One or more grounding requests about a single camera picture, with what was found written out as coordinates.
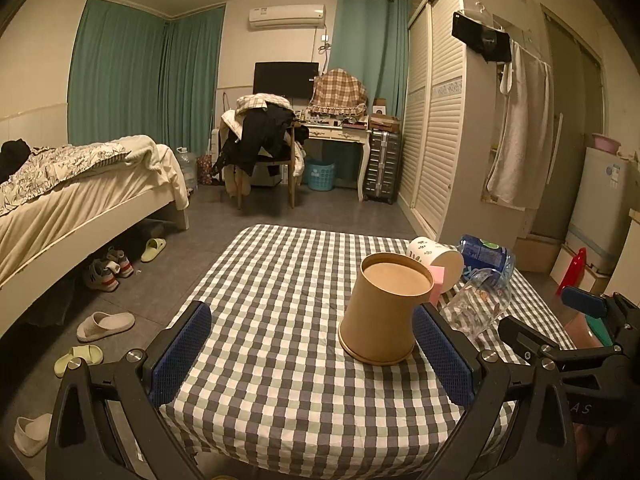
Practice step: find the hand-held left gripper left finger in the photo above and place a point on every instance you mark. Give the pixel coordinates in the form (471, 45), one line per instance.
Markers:
(182, 352)

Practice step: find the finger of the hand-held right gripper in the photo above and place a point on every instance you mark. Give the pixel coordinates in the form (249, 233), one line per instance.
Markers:
(582, 301)
(525, 337)

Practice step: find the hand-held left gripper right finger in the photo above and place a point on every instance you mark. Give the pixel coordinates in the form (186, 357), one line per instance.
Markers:
(441, 355)

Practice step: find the brown paper cup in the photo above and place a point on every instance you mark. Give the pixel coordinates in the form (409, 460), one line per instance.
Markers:
(382, 320)

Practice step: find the clear printed glass cup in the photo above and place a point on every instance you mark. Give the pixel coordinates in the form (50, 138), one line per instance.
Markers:
(475, 305)

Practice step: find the white printed paper cup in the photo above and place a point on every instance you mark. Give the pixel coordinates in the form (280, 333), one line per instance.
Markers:
(432, 257)

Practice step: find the red plastic object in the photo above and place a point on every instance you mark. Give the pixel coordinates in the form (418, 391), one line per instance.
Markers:
(572, 270)

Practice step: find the pink sticky note block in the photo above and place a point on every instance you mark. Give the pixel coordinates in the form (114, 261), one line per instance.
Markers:
(440, 285)

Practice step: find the white slipper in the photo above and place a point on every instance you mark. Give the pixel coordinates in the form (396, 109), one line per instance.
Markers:
(32, 435)
(105, 325)

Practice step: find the blue plastic bottle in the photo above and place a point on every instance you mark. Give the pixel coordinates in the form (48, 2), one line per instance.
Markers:
(487, 257)

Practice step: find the small white fridge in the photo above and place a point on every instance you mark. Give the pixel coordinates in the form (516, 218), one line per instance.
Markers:
(607, 200)

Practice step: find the green slipper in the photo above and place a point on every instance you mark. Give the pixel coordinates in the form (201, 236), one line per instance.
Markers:
(153, 250)
(77, 360)

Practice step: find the checked tablecloth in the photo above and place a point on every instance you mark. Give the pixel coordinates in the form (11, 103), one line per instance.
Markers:
(280, 310)

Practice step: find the grey sneaker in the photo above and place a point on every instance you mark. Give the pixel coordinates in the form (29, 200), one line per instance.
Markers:
(100, 276)
(120, 262)

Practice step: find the pink basin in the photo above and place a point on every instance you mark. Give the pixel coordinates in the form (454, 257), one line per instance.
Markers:
(606, 143)

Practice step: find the bed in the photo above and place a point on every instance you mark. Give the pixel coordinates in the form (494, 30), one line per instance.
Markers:
(75, 220)

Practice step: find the white hanging towel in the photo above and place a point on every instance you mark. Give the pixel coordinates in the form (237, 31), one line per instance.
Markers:
(522, 130)

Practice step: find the red bag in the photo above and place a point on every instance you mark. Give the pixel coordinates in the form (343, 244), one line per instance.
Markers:
(205, 170)

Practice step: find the large water jug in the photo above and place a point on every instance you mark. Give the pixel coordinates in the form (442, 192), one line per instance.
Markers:
(187, 167)

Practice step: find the grey suitcase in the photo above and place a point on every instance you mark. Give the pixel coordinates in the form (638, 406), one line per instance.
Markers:
(382, 165)

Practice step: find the cream blanket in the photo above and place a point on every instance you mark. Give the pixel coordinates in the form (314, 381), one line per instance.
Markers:
(147, 152)

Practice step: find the wooden chair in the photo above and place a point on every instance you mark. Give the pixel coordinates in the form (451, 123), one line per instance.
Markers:
(290, 180)

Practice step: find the blue plastic basket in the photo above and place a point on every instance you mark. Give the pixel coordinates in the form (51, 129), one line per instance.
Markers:
(320, 175)

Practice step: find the white louvred wardrobe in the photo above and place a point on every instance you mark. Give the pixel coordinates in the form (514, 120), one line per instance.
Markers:
(450, 125)

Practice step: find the patterned quilt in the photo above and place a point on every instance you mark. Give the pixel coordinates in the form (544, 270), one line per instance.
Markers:
(55, 170)

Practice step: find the pile of dark clothes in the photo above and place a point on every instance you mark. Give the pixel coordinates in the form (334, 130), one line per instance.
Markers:
(257, 135)

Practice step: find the flat cardboard box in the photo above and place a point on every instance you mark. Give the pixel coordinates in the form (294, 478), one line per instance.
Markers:
(385, 122)

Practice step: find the white desk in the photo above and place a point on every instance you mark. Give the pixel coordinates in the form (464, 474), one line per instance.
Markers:
(340, 135)

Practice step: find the small cardboard box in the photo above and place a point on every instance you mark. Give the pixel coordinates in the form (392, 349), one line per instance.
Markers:
(380, 106)

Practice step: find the black garment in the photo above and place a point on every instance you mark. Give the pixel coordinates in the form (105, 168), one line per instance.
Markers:
(14, 156)

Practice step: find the light checked shirt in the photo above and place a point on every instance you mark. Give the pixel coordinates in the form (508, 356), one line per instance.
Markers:
(260, 102)

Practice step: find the plaid cloth cover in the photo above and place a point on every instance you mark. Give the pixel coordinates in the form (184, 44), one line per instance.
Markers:
(339, 91)

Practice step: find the wide green curtain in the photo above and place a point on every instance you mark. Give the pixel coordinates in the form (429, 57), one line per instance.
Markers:
(125, 75)

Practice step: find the black hanging bag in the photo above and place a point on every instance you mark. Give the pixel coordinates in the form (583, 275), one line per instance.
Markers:
(480, 35)

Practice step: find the black television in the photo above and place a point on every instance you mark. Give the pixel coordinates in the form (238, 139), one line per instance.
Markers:
(285, 79)

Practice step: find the narrow green curtain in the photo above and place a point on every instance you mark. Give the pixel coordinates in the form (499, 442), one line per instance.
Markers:
(370, 40)

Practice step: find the white air conditioner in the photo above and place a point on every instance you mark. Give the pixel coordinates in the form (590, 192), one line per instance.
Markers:
(286, 16)

